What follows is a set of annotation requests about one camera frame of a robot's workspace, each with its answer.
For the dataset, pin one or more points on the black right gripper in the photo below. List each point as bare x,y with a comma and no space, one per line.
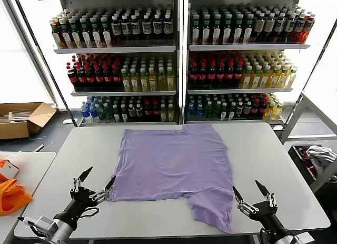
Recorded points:
267,217

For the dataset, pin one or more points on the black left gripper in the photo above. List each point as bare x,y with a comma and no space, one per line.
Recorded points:
79,201

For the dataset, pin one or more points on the purple t-shirt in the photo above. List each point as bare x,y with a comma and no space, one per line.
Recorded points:
171,162

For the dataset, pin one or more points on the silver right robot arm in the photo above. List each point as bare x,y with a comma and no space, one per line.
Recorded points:
295,240

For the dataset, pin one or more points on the black plastic crate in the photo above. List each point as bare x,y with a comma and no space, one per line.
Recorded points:
296,159

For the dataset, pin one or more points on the small white plastic strip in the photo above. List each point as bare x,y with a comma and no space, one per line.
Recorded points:
39,147

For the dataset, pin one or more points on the red garment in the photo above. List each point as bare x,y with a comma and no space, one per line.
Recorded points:
305,155

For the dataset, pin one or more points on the white pole foot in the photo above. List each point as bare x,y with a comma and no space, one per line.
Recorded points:
69,121

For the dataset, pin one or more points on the blue label water bottle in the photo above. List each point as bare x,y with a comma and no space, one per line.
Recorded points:
94,113
84,113
191,111
199,111

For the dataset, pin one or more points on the green tinted water bottle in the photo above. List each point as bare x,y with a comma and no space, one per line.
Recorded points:
108,112
208,109
101,113
216,109

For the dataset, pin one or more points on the small dark drink bottle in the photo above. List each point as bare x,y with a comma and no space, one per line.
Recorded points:
224,111
124,112
232,111
139,112
132,112
247,108
239,108
116,113

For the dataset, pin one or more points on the white grey garment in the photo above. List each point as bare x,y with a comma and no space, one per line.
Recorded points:
319,155

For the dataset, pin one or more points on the orange fabric bag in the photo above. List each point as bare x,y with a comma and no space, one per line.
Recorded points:
13,199

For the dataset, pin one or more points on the small white box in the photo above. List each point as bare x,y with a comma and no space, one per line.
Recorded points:
9,170

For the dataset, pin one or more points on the small yellow drink bottle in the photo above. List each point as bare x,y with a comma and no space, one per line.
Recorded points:
163,113
278,109
269,112
170,113

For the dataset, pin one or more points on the small cola bottle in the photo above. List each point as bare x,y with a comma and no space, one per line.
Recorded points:
262,107
255,108
148,112
156,112

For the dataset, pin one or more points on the brown cardboard box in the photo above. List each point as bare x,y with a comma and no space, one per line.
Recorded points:
15,129

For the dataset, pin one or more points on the white foam strips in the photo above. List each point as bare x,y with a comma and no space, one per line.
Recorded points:
18,115

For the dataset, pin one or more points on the cola bottle red cap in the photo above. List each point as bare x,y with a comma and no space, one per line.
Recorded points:
220,75
108,78
202,75
193,75
229,75
80,79
71,79
238,75
211,75
117,78
89,78
99,78

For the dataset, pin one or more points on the yellow juice bottle green label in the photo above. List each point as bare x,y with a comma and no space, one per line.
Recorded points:
143,82
257,79
275,79
283,79
292,78
162,82
152,82
126,82
266,79
170,82
134,82
247,79

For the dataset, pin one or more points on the black slanted pole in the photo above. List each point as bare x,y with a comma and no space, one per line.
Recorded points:
47,62

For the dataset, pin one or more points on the grey metal shelf unit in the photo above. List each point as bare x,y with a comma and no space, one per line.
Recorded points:
118,49
250,47

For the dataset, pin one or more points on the green label tea bottle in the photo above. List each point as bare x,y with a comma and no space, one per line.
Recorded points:
96,34
75,35
85,34
217,30
65,35
248,30
195,30
238,30
228,30
107,34
206,30

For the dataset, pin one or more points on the orange tea bottle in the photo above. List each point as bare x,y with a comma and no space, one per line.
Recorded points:
55,37

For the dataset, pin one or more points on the dark drink bottle white label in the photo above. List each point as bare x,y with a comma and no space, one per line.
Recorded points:
157,26
279,24
167,26
147,26
290,24
135,27
300,24
126,28
116,28

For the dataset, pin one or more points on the dark bottle beige label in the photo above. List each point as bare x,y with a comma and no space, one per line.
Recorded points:
269,24
259,24

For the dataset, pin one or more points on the red drink bottle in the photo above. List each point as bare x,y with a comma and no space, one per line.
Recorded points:
308,30

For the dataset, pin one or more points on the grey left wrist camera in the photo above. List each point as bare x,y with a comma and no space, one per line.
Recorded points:
44,225

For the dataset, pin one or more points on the grey camera connector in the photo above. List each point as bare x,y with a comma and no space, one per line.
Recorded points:
25,219

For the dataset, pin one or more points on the grey metal cart frame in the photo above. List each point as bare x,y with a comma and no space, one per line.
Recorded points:
292,117

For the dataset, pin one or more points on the grey window post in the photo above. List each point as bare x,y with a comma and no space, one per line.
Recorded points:
35,62

